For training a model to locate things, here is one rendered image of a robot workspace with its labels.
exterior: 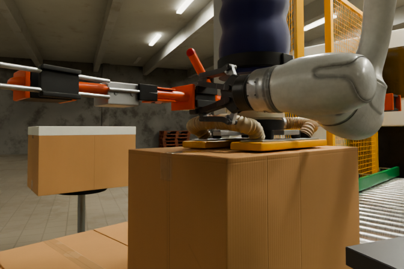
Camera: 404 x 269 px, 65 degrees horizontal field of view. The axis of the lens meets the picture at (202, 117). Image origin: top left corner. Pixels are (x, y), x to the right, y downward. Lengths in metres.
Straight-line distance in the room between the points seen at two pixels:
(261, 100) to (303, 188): 0.34
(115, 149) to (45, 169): 0.43
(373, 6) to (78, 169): 1.81
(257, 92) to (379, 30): 0.27
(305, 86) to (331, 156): 0.47
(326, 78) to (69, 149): 1.77
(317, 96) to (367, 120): 0.17
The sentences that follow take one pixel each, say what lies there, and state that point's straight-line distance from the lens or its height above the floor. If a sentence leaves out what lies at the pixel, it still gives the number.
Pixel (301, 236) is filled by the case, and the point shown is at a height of 0.73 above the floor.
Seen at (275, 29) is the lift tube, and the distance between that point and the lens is 0.94.
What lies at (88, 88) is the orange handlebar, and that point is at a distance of 0.62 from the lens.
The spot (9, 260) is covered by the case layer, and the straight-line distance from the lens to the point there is 1.40.
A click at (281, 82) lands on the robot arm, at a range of 0.57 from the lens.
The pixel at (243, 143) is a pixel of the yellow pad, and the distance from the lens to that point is 0.80.
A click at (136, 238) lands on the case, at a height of 0.70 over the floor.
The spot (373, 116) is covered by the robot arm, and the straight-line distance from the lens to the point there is 0.69.
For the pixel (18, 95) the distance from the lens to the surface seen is 0.62.
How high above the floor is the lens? 1.00
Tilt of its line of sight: 2 degrees up
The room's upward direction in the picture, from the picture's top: straight up
